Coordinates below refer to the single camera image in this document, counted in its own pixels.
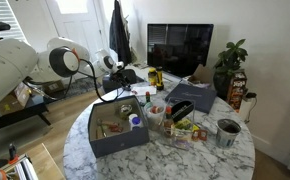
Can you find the navy blue open box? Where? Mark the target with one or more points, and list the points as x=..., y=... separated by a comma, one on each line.
x=118, y=143

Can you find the grey metal can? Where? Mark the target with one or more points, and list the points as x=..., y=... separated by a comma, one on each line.
x=227, y=136

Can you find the red sauce packet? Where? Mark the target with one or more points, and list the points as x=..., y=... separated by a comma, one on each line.
x=116, y=128

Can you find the small hot sauce bottle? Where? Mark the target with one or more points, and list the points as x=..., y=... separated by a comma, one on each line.
x=148, y=100

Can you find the orange snack packet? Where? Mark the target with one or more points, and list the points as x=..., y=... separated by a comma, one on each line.
x=200, y=135

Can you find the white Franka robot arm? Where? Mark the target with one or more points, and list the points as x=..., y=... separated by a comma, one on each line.
x=8, y=66

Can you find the black low bench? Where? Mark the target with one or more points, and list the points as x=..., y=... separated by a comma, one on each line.
x=25, y=111

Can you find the wooden platform board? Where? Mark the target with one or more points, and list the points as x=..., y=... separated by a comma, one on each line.
x=46, y=163

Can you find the navy blue box lid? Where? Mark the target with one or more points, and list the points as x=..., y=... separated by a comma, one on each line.
x=191, y=96

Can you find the orange black clamp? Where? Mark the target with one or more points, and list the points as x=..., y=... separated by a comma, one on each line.
x=13, y=154

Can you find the brown cardboard box with label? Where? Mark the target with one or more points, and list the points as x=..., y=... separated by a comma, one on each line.
x=16, y=96

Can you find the white plastic cup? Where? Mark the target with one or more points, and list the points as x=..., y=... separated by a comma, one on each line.
x=153, y=120

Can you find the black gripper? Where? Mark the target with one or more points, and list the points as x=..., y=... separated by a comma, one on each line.
x=119, y=76

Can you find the glass jar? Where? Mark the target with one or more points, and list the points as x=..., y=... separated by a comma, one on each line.
x=125, y=111

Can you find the white bottle blue cap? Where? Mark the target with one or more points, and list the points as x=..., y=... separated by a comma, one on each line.
x=136, y=121

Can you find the clear acrylic container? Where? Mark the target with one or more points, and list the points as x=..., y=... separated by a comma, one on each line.
x=183, y=140

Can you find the dark hanging coat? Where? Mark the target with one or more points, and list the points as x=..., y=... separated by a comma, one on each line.
x=120, y=33

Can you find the brown sauce bottle red cap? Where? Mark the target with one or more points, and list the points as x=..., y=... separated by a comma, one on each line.
x=168, y=123

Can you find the black flat screen television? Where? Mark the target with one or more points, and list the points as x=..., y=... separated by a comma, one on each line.
x=180, y=50

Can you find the red ketchup packet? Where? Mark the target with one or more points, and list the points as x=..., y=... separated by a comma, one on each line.
x=134, y=92

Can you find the black oval case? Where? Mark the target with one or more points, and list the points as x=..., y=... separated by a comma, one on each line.
x=182, y=111

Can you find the grey rug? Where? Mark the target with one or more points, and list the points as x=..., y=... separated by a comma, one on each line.
x=81, y=85

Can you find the open cardboard box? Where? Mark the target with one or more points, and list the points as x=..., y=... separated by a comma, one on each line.
x=203, y=76

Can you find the wooden spoon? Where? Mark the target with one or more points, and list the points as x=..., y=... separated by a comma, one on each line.
x=101, y=126

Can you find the white window blinds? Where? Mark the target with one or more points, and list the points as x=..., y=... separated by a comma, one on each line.
x=1, y=13

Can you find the yellow green packet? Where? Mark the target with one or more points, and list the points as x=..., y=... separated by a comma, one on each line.
x=185, y=125

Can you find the white door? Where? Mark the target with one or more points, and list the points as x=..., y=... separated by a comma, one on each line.
x=75, y=26

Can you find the aluminium frame cart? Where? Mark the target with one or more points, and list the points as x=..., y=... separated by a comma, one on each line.
x=21, y=168

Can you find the orange game box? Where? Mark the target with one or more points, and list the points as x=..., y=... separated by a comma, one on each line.
x=236, y=91

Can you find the yellow mustard bottle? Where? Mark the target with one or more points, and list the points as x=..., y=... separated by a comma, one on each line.
x=152, y=77

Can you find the green potted plant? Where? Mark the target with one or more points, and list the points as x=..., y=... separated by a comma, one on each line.
x=230, y=60

